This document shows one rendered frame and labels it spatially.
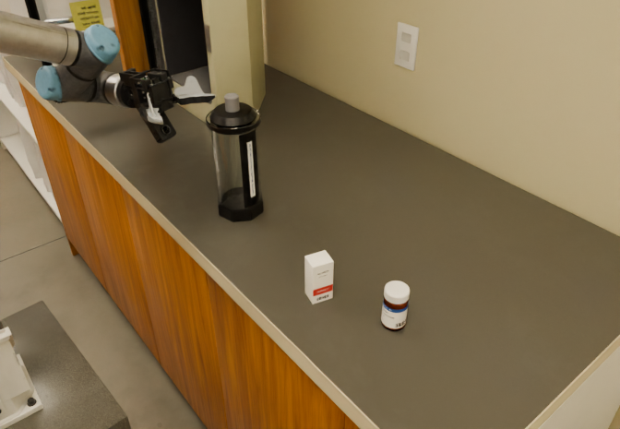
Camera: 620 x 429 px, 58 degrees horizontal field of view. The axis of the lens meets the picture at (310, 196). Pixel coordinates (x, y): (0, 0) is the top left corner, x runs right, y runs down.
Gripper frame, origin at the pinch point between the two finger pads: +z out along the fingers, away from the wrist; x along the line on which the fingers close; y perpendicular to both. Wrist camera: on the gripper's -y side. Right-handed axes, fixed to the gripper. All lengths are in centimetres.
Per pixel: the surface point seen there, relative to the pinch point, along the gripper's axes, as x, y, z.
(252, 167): -0.4, -9.7, 15.5
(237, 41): 30.6, 5.9, -13.8
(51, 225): 29, -93, -162
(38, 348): -49, -21, 9
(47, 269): 10, -97, -134
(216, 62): 24.1, 2.1, -16.0
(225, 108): -1.1, 2.8, 11.8
